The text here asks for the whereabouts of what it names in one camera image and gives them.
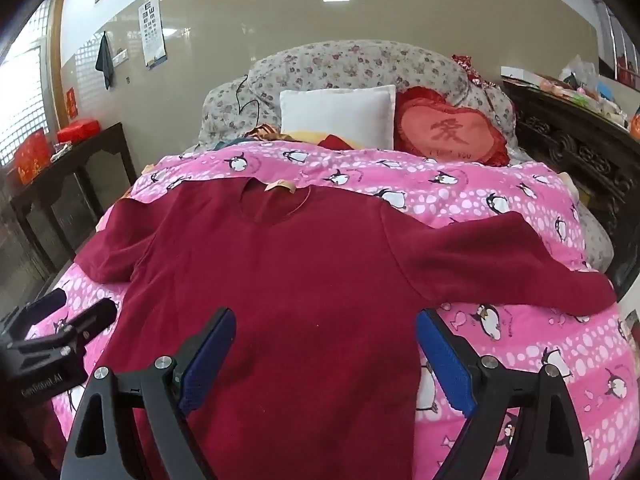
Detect red patterned cloth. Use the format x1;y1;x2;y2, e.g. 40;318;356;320
452;54;481;81

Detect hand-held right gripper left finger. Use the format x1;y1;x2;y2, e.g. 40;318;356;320
60;307;237;480

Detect carved dark wooden cabinet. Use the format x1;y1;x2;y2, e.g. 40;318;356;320
501;79;640;301

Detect dark hanging cloth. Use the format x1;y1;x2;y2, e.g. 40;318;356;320
95;32;116;91

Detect floral patterned pillows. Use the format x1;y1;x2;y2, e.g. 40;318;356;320
195;40;615;273

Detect red heart cushion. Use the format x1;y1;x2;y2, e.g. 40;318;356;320
394;86;512;167

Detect clear plastic bag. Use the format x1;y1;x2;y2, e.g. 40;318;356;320
560;55;601;87

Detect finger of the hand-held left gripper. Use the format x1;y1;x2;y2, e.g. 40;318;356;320
22;289;68;329
64;298;119;347

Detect black cord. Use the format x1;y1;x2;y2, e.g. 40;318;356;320
236;75;262;112

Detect yellow cloth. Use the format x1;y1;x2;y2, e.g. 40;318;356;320
286;130;346;150

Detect eye chart poster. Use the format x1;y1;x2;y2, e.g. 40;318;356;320
137;0;168;68

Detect white pillow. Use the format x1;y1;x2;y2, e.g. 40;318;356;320
279;85;397;148

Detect pink penguin print blanket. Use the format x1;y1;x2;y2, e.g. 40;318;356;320
25;137;636;480

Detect white flat box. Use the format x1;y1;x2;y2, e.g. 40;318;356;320
501;66;543;86

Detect flat red box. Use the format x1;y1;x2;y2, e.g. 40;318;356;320
56;119;99;143

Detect red gift bag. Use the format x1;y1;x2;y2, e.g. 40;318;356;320
12;129;51;184

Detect dark red sweater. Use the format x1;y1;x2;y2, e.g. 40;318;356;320
75;177;617;480

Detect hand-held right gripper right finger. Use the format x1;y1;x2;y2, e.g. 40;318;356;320
415;308;601;480

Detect dark wooden side table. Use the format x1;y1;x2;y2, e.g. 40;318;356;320
10;122;138;271

